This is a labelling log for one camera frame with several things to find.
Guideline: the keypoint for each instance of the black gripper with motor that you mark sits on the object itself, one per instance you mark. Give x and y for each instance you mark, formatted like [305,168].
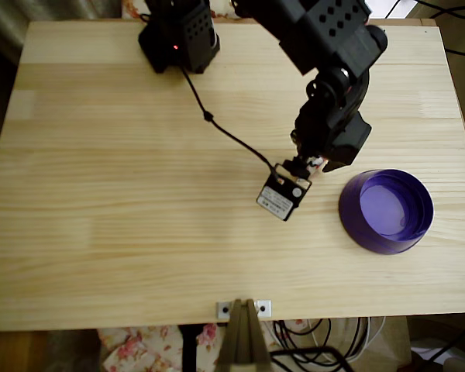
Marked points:
[343,152]

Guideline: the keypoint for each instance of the candy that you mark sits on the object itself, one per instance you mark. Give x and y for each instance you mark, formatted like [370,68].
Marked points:
[314,162]

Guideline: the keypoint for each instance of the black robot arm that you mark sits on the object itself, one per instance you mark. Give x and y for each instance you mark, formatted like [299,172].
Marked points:
[325,31]

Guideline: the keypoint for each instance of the purple bowl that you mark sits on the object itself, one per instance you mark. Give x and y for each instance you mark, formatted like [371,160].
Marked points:
[387,213]

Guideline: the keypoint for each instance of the white sheet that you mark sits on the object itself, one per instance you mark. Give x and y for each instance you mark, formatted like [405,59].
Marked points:
[405,11]

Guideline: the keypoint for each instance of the black pole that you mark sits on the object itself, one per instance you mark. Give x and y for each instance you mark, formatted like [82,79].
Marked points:
[190,348]

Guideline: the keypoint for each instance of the metal mounting bracket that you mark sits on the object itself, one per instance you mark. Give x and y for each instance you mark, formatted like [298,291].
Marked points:
[222,309]

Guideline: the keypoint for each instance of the metal table clamp bracket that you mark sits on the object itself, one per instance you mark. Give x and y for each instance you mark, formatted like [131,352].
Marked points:
[242,341]

